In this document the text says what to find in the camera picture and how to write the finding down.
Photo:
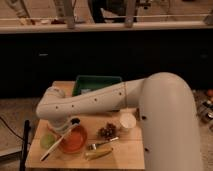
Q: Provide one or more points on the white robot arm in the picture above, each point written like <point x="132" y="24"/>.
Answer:
<point x="167" y="111"/>

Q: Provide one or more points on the white paper cup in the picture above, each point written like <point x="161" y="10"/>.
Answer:
<point x="127" y="122"/>

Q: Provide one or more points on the brown pine cone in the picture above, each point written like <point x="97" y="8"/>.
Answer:
<point x="107" y="132"/>

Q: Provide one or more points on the green round cup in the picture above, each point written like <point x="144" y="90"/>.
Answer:
<point x="47" y="141"/>

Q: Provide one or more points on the green plastic bin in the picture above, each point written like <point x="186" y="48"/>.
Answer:
<point x="86" y="83"/>

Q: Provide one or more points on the wooden handled brush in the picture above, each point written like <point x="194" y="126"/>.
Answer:
<point x="74" y="123"/>

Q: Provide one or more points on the red bowl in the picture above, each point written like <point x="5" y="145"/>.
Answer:
<point x="74" y="141"/>

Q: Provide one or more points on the black stand pole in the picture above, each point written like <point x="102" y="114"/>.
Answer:
<point x="24" y="149"/>

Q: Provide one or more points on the metal fork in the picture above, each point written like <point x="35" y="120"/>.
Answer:
<point x="96" y="145"/>

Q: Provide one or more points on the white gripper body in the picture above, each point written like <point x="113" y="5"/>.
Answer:
<point x="59" y="125"/>

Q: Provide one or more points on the yellow banana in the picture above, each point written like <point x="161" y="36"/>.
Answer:
<point x="93" y="154"/>

